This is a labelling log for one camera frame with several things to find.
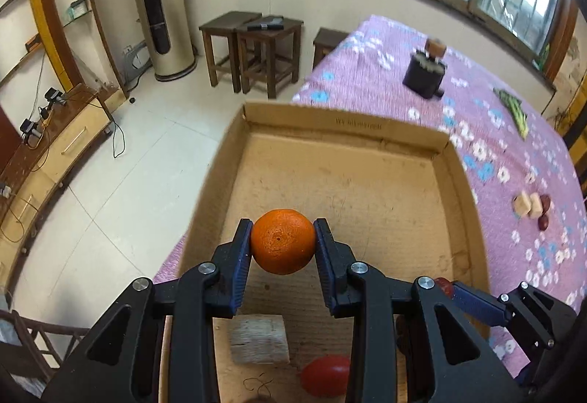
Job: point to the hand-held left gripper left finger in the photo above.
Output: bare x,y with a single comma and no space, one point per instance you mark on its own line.
241,268

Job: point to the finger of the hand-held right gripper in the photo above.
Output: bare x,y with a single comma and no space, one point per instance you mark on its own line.
479,304

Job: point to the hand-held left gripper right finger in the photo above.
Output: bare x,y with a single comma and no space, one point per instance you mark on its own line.
326,268

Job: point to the dark red jujube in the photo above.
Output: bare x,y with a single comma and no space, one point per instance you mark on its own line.
545,202
542,222
444,287

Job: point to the orange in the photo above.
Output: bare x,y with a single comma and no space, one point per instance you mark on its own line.
283,241

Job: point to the cardboard box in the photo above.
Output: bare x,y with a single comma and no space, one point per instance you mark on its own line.
348,192

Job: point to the pale beige block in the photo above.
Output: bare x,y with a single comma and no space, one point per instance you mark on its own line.
521,204
259,339
535,207

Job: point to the red tomato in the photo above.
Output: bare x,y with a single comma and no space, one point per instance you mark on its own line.
325,378

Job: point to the black thread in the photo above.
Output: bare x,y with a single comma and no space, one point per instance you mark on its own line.
257,384

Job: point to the purple floral blanket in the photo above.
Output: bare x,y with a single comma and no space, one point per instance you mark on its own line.
500,155

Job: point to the green leafy vegetable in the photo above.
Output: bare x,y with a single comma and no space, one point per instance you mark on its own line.
513,112

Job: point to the dark wooden chair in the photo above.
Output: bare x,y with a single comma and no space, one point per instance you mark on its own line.
41,339

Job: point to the wooden low cabinet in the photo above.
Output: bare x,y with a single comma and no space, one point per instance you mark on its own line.
69,141

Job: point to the beige tower air conditioner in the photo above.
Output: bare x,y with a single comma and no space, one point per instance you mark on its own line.
172,57

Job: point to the dark wooden stool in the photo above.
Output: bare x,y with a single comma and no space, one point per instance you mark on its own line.
224,25
328,41
270,38

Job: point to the small wooden block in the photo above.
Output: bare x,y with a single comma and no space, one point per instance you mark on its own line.
434,47

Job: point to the black remote control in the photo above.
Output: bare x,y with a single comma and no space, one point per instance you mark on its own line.
266,23

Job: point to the black charger device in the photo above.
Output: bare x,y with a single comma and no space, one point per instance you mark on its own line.
30,129
53,96

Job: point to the small green box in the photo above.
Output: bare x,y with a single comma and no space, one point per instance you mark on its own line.
78,9

